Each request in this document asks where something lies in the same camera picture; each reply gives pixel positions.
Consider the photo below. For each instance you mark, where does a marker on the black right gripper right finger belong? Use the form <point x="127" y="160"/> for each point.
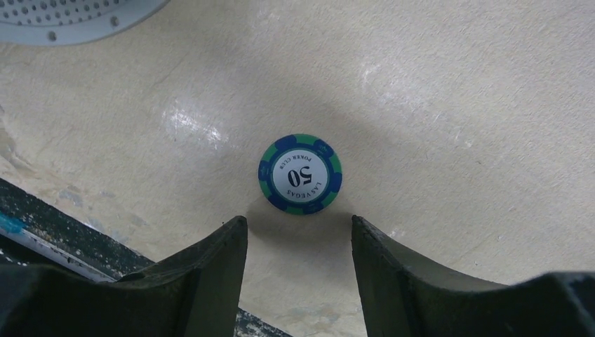
<point x="404" y="293"/>

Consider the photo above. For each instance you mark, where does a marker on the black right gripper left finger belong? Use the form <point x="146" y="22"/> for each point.
<point x="194" y="292"/>

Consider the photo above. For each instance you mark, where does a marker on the green fifty poker chip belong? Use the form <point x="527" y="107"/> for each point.
<point x="300" y="174"/>

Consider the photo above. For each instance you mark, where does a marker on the white perforated cable spool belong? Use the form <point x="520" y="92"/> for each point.
<point x="70" y="22"/>

